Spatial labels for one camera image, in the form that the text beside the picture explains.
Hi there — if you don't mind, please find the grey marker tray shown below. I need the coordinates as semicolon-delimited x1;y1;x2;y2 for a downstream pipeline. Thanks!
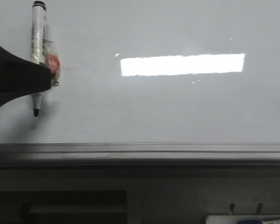
0;167;280;224

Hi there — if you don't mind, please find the black whiteboard marker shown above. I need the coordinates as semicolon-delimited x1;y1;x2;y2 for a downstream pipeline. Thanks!
29;0;61;117

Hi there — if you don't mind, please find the white whiteboard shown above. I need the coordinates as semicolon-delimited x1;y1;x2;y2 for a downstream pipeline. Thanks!
0;0;280;167

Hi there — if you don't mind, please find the blue capped marker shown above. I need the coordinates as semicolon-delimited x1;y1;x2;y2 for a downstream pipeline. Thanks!
237;219;280;224

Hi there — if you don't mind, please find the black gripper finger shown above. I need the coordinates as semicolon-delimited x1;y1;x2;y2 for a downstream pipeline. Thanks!
0;46;51;107

